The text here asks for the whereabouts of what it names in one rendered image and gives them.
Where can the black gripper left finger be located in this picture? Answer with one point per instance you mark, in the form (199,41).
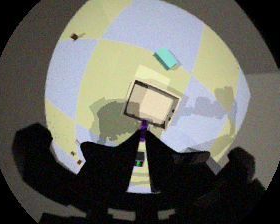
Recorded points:
(121,157)

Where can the small brown block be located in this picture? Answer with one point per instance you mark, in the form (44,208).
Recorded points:
(73,36)

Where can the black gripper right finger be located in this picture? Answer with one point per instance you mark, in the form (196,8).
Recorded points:
(163,161)

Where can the small turquoise block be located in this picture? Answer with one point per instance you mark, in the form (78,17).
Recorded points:
(165,57)

